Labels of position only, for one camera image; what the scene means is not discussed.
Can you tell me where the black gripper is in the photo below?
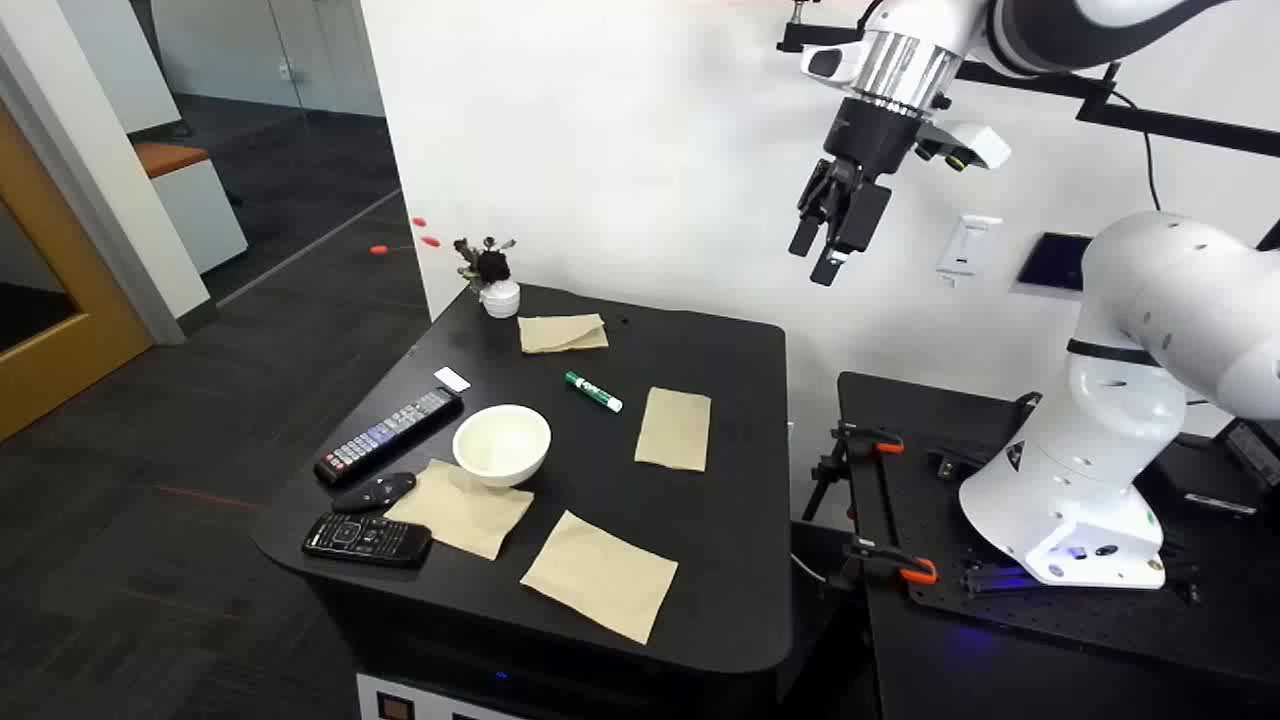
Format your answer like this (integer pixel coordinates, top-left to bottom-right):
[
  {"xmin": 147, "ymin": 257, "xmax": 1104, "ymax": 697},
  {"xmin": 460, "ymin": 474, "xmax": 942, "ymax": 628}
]
[{"xmin": 789, "ymin": 96, "xmax": 922, "ymax": 289}]

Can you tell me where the white mug with dark decoration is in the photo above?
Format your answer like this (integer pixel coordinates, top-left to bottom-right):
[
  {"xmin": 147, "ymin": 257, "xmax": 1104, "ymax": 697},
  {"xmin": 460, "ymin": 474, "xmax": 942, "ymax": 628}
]
[{"xmin": 458, "ymin": 234, "xmax": 520, "ymax": 321}]

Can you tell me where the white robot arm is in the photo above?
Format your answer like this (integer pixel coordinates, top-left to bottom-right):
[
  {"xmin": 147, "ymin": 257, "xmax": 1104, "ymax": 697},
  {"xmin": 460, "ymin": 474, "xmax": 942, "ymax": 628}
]
[{"xmin": 780, "ymin": 0, "xmax": 1280, "ymax": 591}]

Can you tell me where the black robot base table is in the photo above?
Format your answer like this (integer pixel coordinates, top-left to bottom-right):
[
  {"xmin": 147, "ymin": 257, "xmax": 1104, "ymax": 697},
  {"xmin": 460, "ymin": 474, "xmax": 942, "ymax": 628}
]
[{"xmin": 836, "ymin": 373, "xmax": 1280, "ymax": 720}]

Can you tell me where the white ceramic bowl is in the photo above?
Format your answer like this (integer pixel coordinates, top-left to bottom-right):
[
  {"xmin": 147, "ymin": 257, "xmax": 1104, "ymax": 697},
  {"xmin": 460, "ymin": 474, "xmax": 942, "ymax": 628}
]
[{"xmin": 453, "ymin": 403, "xmax": 552, "ymax": 488}]

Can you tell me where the orange black clamp rear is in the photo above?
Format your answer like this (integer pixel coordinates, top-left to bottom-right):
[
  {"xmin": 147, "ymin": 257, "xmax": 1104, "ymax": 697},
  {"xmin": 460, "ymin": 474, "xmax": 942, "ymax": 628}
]
[{"xmin": 805, "ymin": 419, "xmax": 903, "ymax": 518}]

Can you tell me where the orange black clamp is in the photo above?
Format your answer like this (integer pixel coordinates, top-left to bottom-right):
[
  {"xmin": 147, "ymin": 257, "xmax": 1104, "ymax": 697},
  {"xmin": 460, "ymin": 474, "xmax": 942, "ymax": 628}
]
[
  {"xmin": 805, "ymin": 419, "xmax": 903, "ymax": 518},
  {"xmin": 789, "ymin": 523, "xmax": 942, "ymax": 591}
]

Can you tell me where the tan napkin at right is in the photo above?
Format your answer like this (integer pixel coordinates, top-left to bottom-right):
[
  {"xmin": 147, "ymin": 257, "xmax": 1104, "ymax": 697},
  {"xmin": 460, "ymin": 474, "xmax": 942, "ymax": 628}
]
[{"xmin": 636, "ymin": 389, "xmax": 711, "ymax": 470}]

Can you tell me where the tan napkin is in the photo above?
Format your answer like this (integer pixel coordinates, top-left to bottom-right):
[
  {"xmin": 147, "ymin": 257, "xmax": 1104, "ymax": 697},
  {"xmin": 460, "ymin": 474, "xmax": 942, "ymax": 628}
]
[
  {"xmin": 520, "ymin": 510, "xmax": 681, "ymax": 642},
  {"xmin": 517, "ymin": 313, "xmax": 607, "ymax": 354},
  {"xmin": 390, "ymin": 459, "xmax": 531, "ymax": 558},
  {"xmin": 636, "ymin": 389, "xmax": 711, "ymax": 470}
]

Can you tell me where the green marker pen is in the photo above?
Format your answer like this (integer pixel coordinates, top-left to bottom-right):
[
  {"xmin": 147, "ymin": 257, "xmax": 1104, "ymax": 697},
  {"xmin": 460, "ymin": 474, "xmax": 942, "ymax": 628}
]
[{"xmin": 566, "ymin": 373, "xmax": 626, "ymax": 411}]

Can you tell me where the tan napkin at back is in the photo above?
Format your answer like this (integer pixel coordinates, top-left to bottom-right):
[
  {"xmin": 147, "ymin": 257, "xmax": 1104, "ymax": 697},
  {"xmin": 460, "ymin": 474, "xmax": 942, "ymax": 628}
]
[{"xmin": 517, "ymin": 313, "xmax": 607, "ymax": 354}]

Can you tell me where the orange black clamp front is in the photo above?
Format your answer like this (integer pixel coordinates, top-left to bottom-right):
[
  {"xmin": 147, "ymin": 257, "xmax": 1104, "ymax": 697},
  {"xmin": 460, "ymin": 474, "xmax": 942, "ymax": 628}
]
[{"xmin": 789, "ymin": 523, "xmax": 942, "ymax": 591}]

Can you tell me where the black table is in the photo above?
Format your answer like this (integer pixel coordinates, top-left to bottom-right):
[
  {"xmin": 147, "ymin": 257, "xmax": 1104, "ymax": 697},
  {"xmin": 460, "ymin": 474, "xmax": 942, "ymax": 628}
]
[{"xmin": 257, "ymin": 294, "xmax": 792, "ymax": 720}]

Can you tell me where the small white eraser block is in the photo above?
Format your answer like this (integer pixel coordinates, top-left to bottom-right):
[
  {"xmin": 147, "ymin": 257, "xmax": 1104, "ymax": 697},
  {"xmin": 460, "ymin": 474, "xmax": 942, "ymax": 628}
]
[{"xmin": 436, "ymin": 369, "xmax": 472, "ymax": 397}]

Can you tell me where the tan napkin front right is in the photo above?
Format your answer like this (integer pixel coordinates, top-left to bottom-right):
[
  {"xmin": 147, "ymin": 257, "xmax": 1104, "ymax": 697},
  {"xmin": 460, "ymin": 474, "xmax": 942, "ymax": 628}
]
[{"xmin": 520, "ymin": 510, "xmax": 681, "ymax": 642}]

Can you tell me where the long black remote control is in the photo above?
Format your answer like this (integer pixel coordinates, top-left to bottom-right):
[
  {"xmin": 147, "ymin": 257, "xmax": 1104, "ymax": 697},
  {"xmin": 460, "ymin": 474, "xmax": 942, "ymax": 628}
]
[{"xmin": 314, "ymin": 389, "xmax": 464, "ymax": 488}]

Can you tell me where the tan napkin front left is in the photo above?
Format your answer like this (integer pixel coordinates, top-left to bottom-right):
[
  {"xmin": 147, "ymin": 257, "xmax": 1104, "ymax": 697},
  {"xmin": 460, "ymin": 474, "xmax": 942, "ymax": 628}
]
[{"xmin": 390, "ymin": 459, "xmax": 531, "ymax": 558}]

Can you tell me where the small black remote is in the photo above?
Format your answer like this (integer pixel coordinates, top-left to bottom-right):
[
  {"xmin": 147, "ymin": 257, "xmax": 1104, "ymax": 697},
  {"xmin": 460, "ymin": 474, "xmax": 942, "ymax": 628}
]
[{"xmin": 333, "ymin": 470, "xmax": 417, "ymax": 510}]

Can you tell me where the black calculator remote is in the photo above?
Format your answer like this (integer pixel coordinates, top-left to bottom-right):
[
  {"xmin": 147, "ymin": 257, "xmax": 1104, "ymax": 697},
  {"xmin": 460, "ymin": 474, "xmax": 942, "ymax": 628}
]
[{"xmin": 306, "ymin": 510, "xmax": 433, "ymax": 569}]

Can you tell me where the white bench with wood top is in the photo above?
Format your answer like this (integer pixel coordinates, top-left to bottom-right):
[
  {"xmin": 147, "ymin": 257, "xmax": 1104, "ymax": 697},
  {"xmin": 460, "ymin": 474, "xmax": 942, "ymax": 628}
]
[{"xmin": 138, "ymin": 140, "xmax": 247, "ymax": 270}]

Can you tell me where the wooden door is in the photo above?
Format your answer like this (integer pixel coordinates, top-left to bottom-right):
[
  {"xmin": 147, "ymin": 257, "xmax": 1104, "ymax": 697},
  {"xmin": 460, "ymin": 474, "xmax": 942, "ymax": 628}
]
[{"xmin": 0, "ymin": 111, "xmax": 151, "ymax": 439}]

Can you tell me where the white wall outlet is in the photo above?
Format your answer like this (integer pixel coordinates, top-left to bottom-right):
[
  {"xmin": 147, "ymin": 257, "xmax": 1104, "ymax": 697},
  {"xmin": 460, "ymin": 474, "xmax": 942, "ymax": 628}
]
[{"xmin": 935, "ymin": 216, "xmax": 1003, "ymax": 285}]

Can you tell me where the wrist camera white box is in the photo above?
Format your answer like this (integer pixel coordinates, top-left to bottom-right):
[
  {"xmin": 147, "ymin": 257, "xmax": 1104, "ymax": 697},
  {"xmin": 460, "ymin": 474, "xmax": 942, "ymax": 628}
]
[{"xmin": 915, "ymin": 124, "xmax": 1011, "ymax": 171}]

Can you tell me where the black wall panel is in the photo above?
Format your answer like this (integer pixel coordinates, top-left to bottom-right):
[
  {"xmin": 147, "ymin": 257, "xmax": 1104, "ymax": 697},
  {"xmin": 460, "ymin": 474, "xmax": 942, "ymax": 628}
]
[{"xmin": 1016, "ymin": 230, "xmax": 1088, "ymax": 292}]

